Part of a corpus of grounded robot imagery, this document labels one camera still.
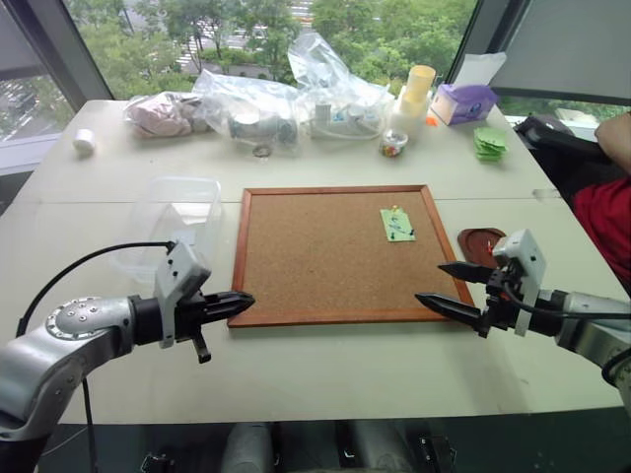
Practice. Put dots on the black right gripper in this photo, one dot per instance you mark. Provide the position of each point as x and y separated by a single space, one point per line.
500 305

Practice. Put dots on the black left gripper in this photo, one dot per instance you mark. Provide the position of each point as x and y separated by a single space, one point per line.
189 317

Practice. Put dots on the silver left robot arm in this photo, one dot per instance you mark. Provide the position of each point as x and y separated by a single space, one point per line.
59 340

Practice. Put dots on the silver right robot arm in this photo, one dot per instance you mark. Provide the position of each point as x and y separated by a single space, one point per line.
589 320

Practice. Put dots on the person's bare forearm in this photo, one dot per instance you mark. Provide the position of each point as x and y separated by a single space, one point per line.
613 138

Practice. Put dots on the green paper note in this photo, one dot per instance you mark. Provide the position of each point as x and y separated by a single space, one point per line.
400 224

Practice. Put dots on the wood-framed cork board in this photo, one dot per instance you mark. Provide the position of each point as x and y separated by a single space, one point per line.
320 256

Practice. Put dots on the green sticky note stack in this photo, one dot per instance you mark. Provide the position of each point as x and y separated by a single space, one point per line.
490 144

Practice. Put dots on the small jar of pins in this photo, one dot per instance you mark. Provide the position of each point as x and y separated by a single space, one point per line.
393 144

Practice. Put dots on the brown wooden tray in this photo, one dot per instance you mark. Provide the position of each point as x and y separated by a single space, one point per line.
475 244

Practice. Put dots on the clear plastic container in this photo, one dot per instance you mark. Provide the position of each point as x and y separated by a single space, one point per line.
167 217

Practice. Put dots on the person's red shirt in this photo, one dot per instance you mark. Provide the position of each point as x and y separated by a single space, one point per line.
606 222

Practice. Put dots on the black office chair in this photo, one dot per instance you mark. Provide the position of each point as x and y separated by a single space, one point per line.
567 157

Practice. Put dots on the small orange object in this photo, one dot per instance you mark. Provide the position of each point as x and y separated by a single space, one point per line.
432 121

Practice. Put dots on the purple tissue box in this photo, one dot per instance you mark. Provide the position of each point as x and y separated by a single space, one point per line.
461 106

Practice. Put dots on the clear bag with grey items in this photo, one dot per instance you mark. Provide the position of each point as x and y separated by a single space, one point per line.
246 113

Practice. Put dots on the clear bag with pink cloth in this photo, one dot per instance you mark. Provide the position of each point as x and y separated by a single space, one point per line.
158 115

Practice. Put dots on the cream plastic cup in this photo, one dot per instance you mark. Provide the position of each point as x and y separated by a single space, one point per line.
420 84

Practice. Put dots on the white tape roll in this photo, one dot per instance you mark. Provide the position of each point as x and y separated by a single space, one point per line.
84 143

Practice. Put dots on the large clear plastic bag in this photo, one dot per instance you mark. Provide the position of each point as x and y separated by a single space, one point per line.
335 74

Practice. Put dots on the grey roller blind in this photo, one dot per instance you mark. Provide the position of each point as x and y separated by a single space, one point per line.
567 44

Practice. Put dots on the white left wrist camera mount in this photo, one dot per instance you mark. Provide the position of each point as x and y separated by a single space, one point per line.
178 270

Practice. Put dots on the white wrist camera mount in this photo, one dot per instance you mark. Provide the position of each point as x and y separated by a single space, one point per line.
178 270
526 256

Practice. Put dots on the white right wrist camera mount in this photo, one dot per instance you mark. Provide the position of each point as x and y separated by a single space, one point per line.
526 256

